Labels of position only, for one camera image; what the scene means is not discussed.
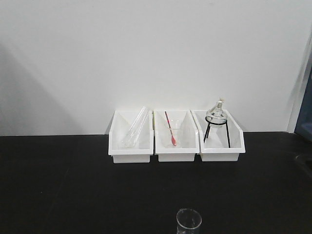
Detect clear glass beaker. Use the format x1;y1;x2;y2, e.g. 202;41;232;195
176;208;202;234

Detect small clear beaker in bin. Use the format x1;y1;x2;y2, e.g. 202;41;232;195
164;119;183;148

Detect middle white storage bin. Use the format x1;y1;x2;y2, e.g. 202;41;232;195
154;110;199;162

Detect white storage bin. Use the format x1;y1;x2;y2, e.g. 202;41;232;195
108;110;154;163
154;110;199;162
191;110;246;161

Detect left white storage bin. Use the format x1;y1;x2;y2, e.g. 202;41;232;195
108;110;154;163

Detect clear glass test tubes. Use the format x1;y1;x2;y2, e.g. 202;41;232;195
119;106;149;149

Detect glass alcohol lamp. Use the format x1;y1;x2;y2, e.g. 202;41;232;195
205;99;228;126

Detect right white storage bin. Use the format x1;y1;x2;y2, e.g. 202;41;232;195
191;110;246;161

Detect blue object at right edge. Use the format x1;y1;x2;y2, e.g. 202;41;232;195
295;78;312;141

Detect black wire tripod stand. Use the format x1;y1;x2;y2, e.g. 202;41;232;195
203;116;231;148

